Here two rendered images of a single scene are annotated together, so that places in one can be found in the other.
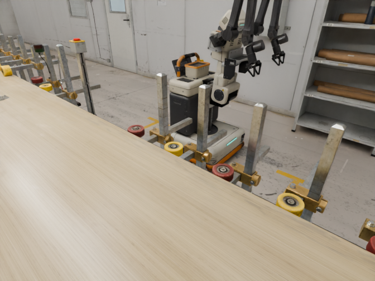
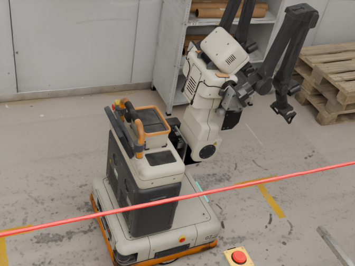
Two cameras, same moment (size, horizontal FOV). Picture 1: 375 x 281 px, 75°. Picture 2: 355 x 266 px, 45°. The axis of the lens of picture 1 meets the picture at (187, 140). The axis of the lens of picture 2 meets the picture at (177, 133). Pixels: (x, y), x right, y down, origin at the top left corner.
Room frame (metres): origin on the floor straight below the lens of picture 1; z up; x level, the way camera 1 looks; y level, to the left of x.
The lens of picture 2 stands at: (1.56, 1.54, 2.28)
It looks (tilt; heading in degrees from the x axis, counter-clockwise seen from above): 38 degrees down; 291
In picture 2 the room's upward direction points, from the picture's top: 11 degrees clockwise
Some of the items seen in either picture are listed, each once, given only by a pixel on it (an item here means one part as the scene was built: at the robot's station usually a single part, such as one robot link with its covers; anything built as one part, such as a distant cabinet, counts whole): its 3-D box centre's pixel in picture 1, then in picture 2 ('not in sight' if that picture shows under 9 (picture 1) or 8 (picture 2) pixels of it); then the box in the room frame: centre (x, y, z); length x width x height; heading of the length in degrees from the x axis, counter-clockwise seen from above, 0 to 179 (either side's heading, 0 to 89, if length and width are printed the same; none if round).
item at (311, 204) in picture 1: (305, 198); not in sight; (0.66, -0.43, 0.82); 0.14 x 0.06 x 0.05; 50
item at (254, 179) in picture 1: (243, 174); not in sight; (0.83, -0.24, 0.81); 0.14 x 0.06 x 0.05; 50
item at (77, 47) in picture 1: (78, 47); (235, 265); (1.61, 0.69, 1.18); 0.07 x 0.07 x 0.08; 50
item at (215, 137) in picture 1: (201, 148); not in sight; (1.04, -0.07, 0.81); 0.43 x 0.03 x 0.04; 140
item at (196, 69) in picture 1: (197, 69); (149, 127); (2.33, -0.09, 0.87); 0.23 x 0.15 x 0.11; 141
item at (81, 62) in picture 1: (86, 87); not in sight; (1.61, 0.69, 0.93); 0.05 x 0.05 x 0.45; 50
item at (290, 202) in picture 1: (287, 213); not in sight; (0.56, -0.32, 0.85); 0.08 x 0.08 x 0.11
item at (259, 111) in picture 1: (251, 159); not in sight; (0.81, -0.26, 0.89); 0.04 x 0.04 x 0.48; 50
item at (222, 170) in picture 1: (221, 180); not in sight; (0.72, -0.13, 0.85); 0.08 x 0.08 x 0.11
